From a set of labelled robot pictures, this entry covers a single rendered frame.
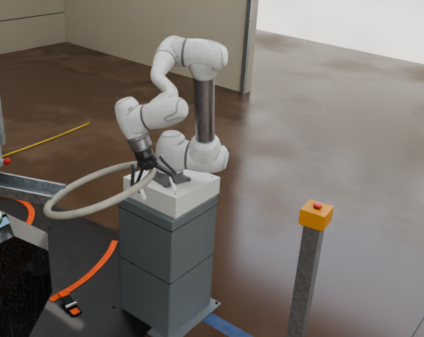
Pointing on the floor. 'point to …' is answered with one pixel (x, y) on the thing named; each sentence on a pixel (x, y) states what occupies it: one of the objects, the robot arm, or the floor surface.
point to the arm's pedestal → (166, 266)
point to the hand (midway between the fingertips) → (159, 192)
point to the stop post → (307, 265)
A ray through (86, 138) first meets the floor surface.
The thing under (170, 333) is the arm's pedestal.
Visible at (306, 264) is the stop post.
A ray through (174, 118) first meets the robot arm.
